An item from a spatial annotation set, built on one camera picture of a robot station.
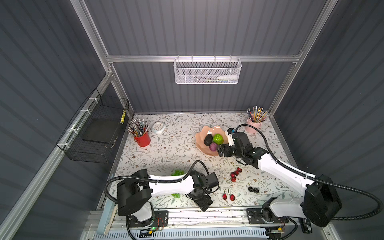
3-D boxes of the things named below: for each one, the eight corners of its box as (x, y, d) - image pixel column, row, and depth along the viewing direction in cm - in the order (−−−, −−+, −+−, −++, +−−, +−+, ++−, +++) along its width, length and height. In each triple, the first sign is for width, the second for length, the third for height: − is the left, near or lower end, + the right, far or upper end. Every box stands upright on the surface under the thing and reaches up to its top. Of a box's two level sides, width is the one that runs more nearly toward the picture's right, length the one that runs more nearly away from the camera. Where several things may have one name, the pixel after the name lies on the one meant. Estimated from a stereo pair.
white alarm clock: (151, 134, 110) (150, 131, 107) (154, 124, 116) (153, 121, 114) (165, 134, 110) (164, 131, 107) (166, 124, 116) (166, 121, 114)
